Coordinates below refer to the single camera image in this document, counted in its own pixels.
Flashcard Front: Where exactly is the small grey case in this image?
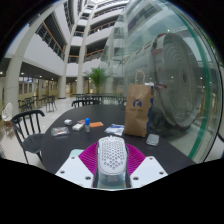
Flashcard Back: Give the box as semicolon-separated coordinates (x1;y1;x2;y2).
145;133;161;147

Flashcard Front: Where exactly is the blue and white packet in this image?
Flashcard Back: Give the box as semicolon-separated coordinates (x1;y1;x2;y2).
104;123;125;136

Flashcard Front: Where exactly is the white perforated computer mouse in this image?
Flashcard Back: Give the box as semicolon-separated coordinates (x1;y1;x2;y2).
95;135;130;189

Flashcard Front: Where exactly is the group of dark chairs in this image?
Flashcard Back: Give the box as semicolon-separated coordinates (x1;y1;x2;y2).
18;95;58;113

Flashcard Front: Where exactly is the clear plastic packet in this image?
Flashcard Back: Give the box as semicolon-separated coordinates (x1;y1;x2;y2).
50;126;71;138

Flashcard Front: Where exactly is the small blue-capped bottle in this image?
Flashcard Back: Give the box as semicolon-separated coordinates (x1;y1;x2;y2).
84;117;91;133

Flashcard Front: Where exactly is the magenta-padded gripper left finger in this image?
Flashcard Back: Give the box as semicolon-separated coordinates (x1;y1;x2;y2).
54;141;100;190

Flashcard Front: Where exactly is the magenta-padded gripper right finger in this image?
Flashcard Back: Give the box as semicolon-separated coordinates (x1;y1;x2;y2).
125;143;169;190

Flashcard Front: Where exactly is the green potted palm plant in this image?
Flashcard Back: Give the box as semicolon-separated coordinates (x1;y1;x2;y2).
84;67;111;96

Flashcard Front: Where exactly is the black chair behind table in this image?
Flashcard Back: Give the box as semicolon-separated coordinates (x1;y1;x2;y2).
71;98;103;109

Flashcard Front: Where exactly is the black spindle-back chair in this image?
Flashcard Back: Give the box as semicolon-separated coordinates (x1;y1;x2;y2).
10;109;46;165

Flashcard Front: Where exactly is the white chair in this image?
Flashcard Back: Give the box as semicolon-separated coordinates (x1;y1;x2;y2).
1;102;14;123

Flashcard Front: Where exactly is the orange flat packet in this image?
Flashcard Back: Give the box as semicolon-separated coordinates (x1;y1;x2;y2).
89;121;105;129

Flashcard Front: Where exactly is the brown paper bag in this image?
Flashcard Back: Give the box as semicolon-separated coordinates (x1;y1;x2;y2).
123;69;155;138

